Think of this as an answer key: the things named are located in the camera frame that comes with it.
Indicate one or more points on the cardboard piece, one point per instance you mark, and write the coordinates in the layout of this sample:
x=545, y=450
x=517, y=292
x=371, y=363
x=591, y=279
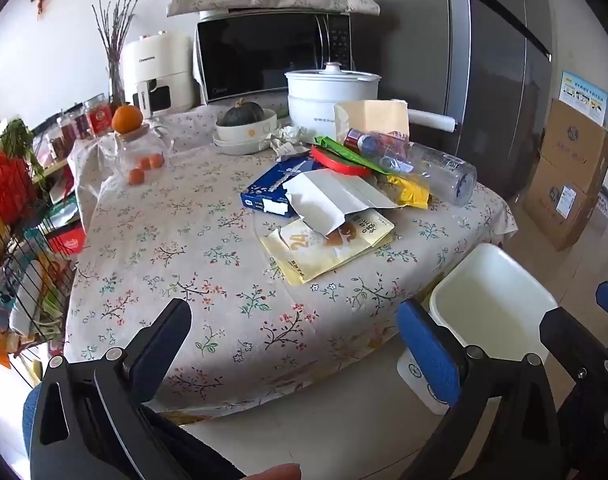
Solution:
x=368, y=117

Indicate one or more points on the glass jar with wooden lid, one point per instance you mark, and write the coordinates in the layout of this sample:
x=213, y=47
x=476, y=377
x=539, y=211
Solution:
x=151, y=145

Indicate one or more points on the black microwave oven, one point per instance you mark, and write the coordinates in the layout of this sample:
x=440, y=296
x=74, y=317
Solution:
x=264, y=60

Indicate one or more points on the white paper envelope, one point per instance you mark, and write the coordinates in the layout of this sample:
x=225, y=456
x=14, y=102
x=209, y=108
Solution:
x=329, y=200

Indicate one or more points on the white air fryer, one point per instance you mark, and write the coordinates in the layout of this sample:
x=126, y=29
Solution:
x=159, y=60

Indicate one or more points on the clear plastic bag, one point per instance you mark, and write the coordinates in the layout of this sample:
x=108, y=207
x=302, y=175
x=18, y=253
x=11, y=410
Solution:
x=86, y=160

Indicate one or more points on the large orange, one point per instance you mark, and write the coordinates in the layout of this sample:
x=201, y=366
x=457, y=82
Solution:
x=127, y=119

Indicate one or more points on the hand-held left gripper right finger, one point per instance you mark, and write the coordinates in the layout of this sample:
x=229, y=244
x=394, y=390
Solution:
x=428, y=350

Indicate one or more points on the red paper bowl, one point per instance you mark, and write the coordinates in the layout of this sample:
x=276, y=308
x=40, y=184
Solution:
x=334, y=164

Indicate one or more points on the blue wall leaflet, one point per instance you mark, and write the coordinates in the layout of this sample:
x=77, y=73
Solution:
x=583, y=92

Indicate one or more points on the pale yellow pouch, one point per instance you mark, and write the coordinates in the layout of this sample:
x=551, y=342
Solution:
x=324, y=255

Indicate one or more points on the green snack wrapper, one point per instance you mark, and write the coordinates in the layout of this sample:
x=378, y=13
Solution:
x=344, y=152

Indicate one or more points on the small kumquat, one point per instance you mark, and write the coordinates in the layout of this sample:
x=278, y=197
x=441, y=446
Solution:
x=157, y=159
x=145, y=163
x=136, y=176

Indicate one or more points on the glass vase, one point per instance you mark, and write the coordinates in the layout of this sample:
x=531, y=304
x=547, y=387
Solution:
x=116, y=80

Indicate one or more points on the clear plastic bottle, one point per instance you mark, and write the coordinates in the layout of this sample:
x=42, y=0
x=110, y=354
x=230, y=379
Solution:
x=433, y=165

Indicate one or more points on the dark green pumpkin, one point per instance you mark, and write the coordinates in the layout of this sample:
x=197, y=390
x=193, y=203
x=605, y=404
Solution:
x=241, y=114

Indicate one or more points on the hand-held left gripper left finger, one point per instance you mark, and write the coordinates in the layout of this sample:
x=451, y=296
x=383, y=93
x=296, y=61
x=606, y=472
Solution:
x=159, y=342

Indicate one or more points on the white trash bin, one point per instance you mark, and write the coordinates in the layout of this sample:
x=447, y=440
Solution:
x=488, y=290

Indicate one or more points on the blue biscuit box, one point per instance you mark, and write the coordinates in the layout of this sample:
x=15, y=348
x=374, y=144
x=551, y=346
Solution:
x=269, y=185

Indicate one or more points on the white flower print bowl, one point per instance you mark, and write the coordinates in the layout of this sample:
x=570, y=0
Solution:
x=249, y=132

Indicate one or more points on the white electric pot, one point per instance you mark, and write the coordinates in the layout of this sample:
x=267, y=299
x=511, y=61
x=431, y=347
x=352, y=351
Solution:
x=329, y=100

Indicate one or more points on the yellow snack wrapper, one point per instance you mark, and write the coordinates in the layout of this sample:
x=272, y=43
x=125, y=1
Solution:
x=408, y=192

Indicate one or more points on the red lid glass jar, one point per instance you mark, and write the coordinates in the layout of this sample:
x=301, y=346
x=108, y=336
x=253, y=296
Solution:
x=98, y=116

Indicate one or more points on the grey refrigerator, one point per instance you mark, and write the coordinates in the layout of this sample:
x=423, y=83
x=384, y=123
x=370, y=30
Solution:
x=483, y=85

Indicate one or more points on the pile of snack packets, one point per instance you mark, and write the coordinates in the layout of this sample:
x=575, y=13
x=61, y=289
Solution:
x=6, y=185

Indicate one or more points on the person's left hand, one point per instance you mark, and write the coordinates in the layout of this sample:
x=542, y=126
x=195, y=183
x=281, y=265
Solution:
x=276, y=473

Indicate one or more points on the dried branch bundle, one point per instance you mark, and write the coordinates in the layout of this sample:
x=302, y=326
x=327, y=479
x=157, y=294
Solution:
x=115, y=30

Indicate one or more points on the small spice jar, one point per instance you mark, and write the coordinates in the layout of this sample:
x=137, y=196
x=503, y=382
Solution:
x=79, y=124
x=64, y=132

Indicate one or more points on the crumpled printed wrapper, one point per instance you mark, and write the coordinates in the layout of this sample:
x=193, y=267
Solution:
x=286, y=150

